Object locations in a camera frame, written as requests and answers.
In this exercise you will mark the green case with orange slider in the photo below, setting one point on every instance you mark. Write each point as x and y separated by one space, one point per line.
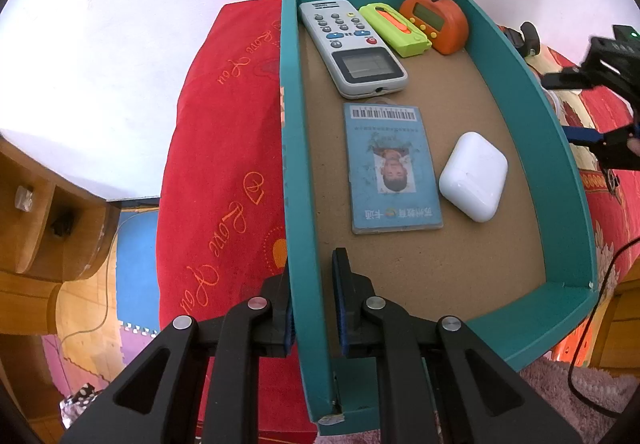
395 29

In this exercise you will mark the pink foam floor mat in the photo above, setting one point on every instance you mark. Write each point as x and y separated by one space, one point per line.
85 349

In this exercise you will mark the grey remote control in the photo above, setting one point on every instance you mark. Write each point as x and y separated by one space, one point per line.
350 49

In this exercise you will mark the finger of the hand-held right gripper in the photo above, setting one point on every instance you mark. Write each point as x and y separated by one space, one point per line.
570 79
582 135

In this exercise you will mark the small grey shelf item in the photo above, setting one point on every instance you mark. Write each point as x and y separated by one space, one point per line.
23 198

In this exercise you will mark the wooden cabinet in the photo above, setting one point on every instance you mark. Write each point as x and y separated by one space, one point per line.
40 274

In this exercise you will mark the pink fluffy mat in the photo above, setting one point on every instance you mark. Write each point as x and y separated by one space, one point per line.
550 399

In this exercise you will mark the small black shelf item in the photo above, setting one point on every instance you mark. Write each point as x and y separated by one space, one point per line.
62 224

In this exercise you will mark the wooden bedside furniture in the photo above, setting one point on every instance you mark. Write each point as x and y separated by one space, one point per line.
620 324

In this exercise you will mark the polka dot bag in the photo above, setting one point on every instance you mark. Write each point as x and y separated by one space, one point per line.
80 401

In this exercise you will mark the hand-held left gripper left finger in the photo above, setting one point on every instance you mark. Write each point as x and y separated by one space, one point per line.
280 324

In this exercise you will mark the red embroidered cloth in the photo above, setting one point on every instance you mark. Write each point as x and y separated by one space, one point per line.
220 174

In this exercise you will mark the blue foam floor mat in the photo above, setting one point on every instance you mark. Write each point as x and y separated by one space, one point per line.
137 269

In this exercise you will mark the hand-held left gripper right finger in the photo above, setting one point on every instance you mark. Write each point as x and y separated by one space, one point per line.
341 304

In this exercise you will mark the blue card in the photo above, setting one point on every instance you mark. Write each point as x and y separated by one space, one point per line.
392 169

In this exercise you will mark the orange timer with monkey figure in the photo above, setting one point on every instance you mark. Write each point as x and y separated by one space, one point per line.
435 21

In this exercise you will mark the teal cardboard box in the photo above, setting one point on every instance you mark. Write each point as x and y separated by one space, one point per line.
475 264

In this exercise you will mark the white earbuds case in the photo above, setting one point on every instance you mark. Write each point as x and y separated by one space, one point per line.
475 176

